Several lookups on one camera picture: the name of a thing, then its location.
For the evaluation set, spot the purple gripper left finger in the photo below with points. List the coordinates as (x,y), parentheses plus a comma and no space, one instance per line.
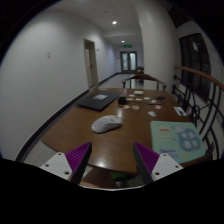
(70,166)

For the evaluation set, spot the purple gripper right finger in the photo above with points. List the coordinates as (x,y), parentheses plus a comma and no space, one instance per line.
(153,166)

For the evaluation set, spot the white computer mouse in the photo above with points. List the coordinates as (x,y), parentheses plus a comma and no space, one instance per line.
(106,123)

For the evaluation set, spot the teal mouse pad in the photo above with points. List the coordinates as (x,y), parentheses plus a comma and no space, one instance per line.
(180,140)

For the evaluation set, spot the small white card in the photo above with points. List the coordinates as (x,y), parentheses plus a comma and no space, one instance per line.
(135,107)
(151,113)

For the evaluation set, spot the white card with print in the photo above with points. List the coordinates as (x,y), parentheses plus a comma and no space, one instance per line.
(180,111)

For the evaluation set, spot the black laptop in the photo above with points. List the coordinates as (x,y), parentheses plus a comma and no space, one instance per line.
(99,100)

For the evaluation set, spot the small dark object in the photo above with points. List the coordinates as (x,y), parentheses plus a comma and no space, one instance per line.
(161,98)

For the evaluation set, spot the small black box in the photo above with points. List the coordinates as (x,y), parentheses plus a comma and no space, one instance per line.
(122,100)

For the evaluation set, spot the white box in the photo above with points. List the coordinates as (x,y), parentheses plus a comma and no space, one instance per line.
(138,92)

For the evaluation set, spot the wooden chair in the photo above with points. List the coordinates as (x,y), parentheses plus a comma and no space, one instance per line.
(142,76)

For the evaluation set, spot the double glass door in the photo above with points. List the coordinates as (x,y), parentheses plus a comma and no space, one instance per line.
(128,61)

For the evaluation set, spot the wooden stair handrail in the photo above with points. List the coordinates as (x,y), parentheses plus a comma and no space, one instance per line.
(208,77)

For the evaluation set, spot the side door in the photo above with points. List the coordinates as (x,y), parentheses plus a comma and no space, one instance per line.
(90,63)

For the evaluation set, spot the green exit sign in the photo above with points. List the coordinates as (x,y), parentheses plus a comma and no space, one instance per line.
(127,46)

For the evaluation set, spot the dark window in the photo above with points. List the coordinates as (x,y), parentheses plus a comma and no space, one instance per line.
(195,56)

